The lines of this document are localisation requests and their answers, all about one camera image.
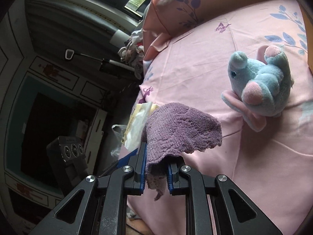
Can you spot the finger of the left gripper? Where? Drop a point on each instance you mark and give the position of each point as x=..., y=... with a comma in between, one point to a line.
x=122, y=160

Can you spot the white handled mop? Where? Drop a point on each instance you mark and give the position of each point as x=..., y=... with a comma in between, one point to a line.
x=69, y=54

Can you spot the yellow facial tissue pack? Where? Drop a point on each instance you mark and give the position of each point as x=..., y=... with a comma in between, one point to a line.
x=136, y=123

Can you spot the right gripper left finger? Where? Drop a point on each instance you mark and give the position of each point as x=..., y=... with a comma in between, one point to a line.
x=97, y=205

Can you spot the pile of clothes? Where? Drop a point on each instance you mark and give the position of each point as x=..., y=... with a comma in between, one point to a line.
x=132, y=53

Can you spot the white plastic bag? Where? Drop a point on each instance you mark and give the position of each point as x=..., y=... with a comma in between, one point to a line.
x=118, y=131

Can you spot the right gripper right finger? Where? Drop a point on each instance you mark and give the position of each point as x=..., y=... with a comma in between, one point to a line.
x=215, y=204

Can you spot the pink sheet covered cushion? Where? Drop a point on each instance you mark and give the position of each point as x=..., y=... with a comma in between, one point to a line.
x=166, y=19

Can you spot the pink bed sheet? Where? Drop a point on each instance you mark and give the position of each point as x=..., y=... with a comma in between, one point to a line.
x=273, y=167

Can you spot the purple knitted cloth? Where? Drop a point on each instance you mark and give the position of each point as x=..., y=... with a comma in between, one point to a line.
x=171, y=130

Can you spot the blue plush mouse toy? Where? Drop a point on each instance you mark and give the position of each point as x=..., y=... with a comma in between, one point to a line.
x=260, y=87

